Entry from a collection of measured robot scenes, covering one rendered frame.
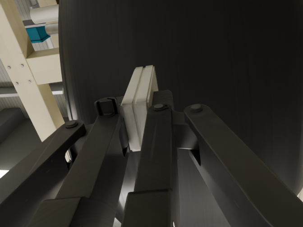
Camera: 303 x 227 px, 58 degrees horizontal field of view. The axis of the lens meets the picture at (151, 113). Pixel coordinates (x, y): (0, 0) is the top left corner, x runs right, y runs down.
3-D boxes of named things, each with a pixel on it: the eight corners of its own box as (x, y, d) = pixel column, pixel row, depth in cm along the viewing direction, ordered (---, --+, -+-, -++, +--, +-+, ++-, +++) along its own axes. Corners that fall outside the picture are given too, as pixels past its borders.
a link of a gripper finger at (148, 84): (133, 102, 14) (148, 101, 14) (144, 65, 20) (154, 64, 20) (143, 151, 15) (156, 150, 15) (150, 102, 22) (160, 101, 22)
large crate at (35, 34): (20, 22, 422) (25, 36, 434) (3, 31, 389) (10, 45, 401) (51, 18, 408) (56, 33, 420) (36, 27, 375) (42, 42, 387)
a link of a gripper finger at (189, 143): (147, 129, 13) (211, 122, 12) (152, 91, 17) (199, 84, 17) (152, 156, 13) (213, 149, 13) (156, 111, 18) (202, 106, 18)
